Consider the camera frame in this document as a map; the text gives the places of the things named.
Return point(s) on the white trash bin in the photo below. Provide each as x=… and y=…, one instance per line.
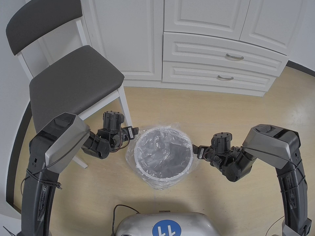
x=147, y=173

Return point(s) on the white chair dark grey seat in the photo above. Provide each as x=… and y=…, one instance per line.
x=73, y=82

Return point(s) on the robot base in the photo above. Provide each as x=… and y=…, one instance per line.
x=192, y=222

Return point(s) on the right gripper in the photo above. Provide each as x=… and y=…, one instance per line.
x=202, y=152

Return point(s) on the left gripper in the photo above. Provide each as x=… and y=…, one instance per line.
x=130, y=133

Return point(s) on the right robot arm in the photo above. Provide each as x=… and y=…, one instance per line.
x=268, y=141

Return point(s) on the clear plastic bag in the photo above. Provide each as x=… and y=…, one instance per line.
x=160, y=151

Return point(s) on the white wardrobe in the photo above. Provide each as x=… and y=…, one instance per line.
x=209, y=8

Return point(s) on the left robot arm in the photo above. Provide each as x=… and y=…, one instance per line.
x=61, y=141

